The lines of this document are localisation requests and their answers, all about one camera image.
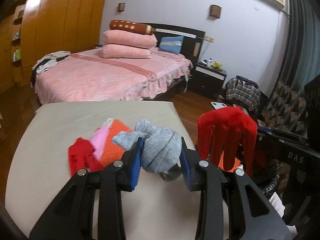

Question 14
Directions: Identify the orange knit cloth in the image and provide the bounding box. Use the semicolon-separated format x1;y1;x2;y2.
100;119;133;168

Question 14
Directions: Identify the pink face mask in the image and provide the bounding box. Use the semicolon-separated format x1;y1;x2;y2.
90;118;114;161

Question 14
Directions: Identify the red glove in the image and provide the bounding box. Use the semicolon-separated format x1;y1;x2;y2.
197;107;258;177

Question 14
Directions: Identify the grey knit sock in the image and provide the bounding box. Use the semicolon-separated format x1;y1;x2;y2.
112;119;182;181

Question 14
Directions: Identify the red plastic bag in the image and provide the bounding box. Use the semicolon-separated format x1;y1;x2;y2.
68;138;104;176

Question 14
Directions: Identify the patterned armchair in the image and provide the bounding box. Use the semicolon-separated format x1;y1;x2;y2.
261;81;308;136

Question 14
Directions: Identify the white bathroom scale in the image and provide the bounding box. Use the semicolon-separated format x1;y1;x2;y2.
210;102;228;110

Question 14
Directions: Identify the plaid shirt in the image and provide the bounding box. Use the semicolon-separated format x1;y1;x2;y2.
226;77;260;113

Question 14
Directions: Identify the pink bed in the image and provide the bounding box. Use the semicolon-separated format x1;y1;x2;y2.
34;48;193;105

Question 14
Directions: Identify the black nightstand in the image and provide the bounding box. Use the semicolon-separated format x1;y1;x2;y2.
188;62;227;99

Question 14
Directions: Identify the clothes pile on bed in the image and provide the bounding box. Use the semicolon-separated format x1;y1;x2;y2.
30;50;71;87

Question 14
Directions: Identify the grey curtain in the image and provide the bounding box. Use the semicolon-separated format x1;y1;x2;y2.
277;0;319;91

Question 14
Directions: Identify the lower pink pillow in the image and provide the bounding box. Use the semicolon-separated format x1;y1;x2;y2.
100;44;151;59

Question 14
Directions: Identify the black headboard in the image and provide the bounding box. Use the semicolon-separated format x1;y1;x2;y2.
146;23;205;65

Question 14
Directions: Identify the blue cushion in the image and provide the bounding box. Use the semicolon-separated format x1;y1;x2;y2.
158;36;184;55

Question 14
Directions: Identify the brown dotted bolster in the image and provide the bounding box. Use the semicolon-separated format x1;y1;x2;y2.
109;20;155;35

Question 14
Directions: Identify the wooden wardrobe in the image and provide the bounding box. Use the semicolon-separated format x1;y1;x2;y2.
1;0;105;92

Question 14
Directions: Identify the right wall lamp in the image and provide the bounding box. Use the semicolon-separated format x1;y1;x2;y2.
209;4;222;19

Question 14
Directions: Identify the wall lamp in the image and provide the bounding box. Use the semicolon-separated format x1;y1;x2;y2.
117;3;125;12
209;4;222;19

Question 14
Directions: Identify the left wall lamp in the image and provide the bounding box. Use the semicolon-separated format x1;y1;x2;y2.
117;3;125;12

